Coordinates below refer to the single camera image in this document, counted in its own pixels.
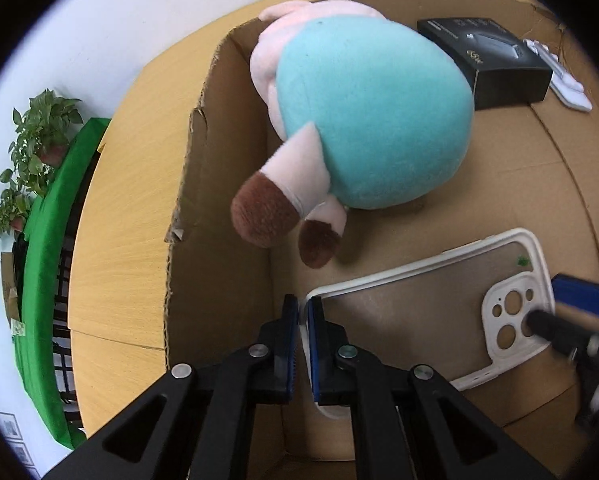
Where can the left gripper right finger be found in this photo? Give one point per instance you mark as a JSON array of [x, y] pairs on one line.
[[407, 424]]

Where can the large potted green plant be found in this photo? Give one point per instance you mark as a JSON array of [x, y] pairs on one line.
[[43, 135]]

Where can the white folding phone stand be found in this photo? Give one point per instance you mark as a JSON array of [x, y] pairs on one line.
[[568, 90]]

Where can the small potted green plant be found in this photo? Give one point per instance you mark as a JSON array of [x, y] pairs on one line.
[[15, 207]]

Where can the teal pink plush pig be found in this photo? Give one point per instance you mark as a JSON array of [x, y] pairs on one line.
[[370, 115]]

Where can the brown cardboard sheet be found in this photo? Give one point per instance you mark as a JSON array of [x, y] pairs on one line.
[[9, 286]]

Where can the brown cardboard box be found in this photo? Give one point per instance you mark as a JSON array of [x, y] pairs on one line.
[[529, 166]]

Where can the black product box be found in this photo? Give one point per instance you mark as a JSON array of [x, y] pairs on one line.
[[499, 67]]

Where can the clear white phone case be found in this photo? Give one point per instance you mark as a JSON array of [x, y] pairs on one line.
[[463, 313]]

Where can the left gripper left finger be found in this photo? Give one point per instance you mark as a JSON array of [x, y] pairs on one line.
[[195, 423]]

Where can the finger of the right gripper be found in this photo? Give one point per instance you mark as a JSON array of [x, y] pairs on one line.
[[579, 345], [577, 293]]

